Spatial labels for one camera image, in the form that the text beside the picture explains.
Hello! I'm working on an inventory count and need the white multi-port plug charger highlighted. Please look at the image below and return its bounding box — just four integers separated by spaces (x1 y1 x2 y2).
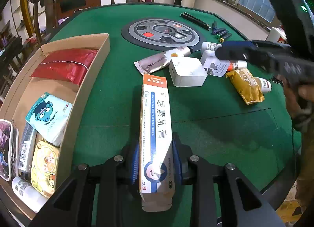
200 50 230 77

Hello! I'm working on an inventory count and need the white orange ointment box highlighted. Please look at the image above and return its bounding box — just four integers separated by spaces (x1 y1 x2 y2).
138 74 175 213

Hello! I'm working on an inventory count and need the white plastic bottle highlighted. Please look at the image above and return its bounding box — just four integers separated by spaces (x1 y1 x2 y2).
201 41 222 53

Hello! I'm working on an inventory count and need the yellow foil packet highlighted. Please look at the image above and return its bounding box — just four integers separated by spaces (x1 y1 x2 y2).
226 69 265 105

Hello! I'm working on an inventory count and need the white power adapter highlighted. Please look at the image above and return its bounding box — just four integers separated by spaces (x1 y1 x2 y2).
169 57 208 87

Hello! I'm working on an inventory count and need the pink daisy cream tube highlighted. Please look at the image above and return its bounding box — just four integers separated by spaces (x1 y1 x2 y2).
134 46 193 75

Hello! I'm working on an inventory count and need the yellow cartoon wipes pack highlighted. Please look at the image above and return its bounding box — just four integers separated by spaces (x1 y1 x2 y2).
31 140 59 198

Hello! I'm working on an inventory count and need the teal cartoon wipes pack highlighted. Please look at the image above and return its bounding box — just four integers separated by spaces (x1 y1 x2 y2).
26 92 72 147

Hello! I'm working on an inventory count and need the grey barcode tube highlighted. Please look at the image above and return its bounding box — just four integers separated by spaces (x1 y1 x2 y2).
17 122 37 181

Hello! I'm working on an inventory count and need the white bottle translucent cap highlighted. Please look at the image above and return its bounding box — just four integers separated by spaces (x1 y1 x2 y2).
12 177 48 213

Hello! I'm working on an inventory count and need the red foil package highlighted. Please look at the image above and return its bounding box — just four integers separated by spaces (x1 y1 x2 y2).
31 48 98 86

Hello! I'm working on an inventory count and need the purple anime pouch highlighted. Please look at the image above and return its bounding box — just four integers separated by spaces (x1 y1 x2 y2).
0 119 19 182

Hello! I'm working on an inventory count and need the person's right hand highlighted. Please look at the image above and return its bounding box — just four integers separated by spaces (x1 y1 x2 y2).
283 78 313 132

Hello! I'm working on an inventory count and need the orange cap small bottle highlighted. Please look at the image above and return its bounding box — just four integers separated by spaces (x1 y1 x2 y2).
227 60 247 72

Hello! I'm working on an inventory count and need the yellow marker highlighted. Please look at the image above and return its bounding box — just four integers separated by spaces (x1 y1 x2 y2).
219 33 233 43

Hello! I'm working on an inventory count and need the green marker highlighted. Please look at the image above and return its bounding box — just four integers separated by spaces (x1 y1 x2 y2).
215 30 229 39

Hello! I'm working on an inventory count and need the purple marker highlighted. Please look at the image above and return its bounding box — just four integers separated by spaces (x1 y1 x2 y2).
211 27 226 35

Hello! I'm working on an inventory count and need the blue marker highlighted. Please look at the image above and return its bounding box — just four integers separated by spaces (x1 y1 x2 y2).
212 21 217 30

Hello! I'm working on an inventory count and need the black pen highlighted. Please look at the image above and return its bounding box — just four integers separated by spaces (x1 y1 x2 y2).
180 14 211 31
182 12 210 27

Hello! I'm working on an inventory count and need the white red liquor bottle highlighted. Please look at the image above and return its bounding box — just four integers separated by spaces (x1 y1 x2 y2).
266 27 287 44

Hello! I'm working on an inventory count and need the white bottle beside yellow packet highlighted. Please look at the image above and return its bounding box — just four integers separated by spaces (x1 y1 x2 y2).
254 77 272 94

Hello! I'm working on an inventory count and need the round mahjong table centre panel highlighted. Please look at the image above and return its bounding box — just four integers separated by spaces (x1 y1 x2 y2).
121 17 205 51

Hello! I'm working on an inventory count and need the cardboard tray box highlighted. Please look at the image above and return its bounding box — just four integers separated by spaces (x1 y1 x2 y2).
1 33 110 226

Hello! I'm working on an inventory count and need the wooden chair near television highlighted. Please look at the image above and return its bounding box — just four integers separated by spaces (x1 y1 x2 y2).
30 0 58 45

